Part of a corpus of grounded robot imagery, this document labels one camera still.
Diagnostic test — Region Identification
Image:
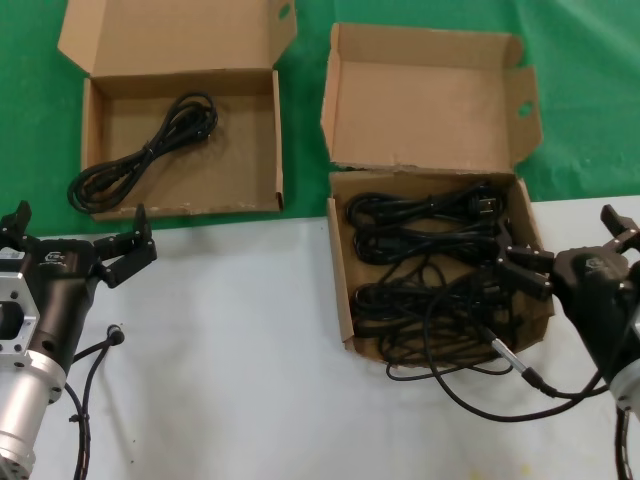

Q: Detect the thin cable with silver connector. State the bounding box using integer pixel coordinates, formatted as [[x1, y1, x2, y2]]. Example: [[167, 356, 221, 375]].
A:
[[427, 284, 621, 424]]

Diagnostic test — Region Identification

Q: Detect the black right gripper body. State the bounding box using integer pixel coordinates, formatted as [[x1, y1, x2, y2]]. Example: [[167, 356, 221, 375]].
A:
[[551, 245, 640, 384]]

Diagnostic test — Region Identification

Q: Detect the cardboard box with round-holed lid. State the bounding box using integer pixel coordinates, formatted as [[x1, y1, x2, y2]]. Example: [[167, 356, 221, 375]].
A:
[[57, 0, 300, 221]]

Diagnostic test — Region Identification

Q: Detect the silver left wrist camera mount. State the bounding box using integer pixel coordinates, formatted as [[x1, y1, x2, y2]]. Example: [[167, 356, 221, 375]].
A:
[[0, 249, 42, 374]]

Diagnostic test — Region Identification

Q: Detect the green cloth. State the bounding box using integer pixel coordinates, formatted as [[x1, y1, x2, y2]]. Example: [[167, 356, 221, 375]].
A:
[[0, 0, 640, 236]]

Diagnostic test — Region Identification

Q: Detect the black power cord bundle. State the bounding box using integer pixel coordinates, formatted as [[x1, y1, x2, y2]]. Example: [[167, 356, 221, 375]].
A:
[[346, 183, 506, 226], [67, 90, 220, 211], [351, 224, 501, 262], [352, 277, 521, 336], [378, 324, 519, 382]]

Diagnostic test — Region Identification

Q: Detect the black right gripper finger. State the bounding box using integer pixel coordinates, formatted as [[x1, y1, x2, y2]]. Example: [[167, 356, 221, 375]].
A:
[[600, 204, 640, 259], [492, 220, 554, 301]]

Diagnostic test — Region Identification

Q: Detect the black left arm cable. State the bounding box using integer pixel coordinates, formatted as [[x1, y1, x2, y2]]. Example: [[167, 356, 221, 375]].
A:
[[63, 323, 125, 480]]

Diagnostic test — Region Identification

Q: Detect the cardboard box with torn lid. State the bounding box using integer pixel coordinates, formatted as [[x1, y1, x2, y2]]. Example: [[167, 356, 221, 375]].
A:
[[319, 22, 556, 361]]

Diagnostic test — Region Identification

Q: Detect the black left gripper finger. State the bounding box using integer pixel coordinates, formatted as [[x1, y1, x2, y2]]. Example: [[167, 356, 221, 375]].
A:
[[0, 200, 34, 251], [93, 203, 159, 290]]

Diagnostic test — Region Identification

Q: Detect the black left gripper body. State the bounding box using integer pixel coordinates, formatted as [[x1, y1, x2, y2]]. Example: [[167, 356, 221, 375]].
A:
[[22, 237, 104, 369]]

